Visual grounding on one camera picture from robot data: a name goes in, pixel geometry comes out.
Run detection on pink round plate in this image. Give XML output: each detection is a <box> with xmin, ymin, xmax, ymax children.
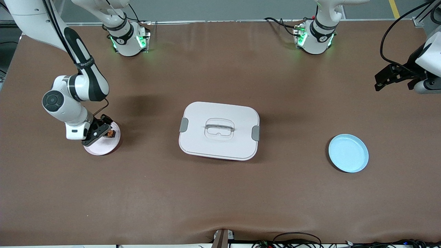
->
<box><xmin>84</xmin><ymin>121</ymin><xmax>121</xmax><ymax>156</ymax></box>

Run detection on light blue round plate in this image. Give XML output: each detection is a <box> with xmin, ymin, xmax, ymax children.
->
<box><xmin>328</xmin><ymin>134</ymin><xmax>369</xmax><ymax>173</ymax></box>

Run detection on white lidded box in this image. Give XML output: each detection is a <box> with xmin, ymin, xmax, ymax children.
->
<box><xmin>178</xmin><ymin>101</ymin><xmax>260</xmax><ymax>161</ymax></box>

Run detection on brown table cover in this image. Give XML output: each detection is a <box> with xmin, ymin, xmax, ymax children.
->
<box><xmin>0</xmin><ymin>20</ymin><xmax>441</xmax><ymax>246</ymax></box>

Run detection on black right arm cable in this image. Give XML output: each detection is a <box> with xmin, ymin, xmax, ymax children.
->
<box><xmin>41</xmin><ymin>0</ymin><xmax>109</xmax><ymax>117</ymax></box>

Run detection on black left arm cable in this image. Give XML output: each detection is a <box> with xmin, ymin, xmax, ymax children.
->
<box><xmin>380</xmin><ymin>0</ymin><xmax>432</xmax><ymax>75</ymax></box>

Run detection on aluminium frame corner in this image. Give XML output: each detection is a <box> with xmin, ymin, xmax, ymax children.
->
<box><xmin>412</xmin><ymin>0</ymin><xmax>441</xmax><ymax>28</ymax></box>

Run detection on black cable at arm base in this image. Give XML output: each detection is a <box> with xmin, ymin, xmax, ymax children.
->
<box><xmin>265</xmin><ymin>17</ymin><xmax>300</xmax><ymax>37</ymax></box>

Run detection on aluminium frame with black struts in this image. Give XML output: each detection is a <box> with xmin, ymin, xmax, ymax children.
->
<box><xmin>0</xmin><ymin>0</ymin><xmax>24</xmax><ymax>35</ymax></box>

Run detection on silver table edge rail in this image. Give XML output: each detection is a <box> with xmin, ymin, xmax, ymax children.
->
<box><xmin>62</xmin><ymin>18</ymin><xmax>416</xmax><ymax>27</ymax></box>

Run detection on brown post with metal bracket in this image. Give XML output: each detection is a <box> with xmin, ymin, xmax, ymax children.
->
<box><xmin>212</xmin><ymin>229</ymin><xmax>235</xmax><ymax>248</ymax></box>

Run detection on black cable bundle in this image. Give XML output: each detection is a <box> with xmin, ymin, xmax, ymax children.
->
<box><xmin>253</xmin><ymin>239</ymin><xmax>441</xmax><ymax>248</ymax></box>

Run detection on black cable loop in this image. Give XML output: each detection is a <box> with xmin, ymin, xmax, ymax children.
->
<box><xmin>272</xmin><ymin>232</ymin><xmax>323</xmax><ymax>248</ymax></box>

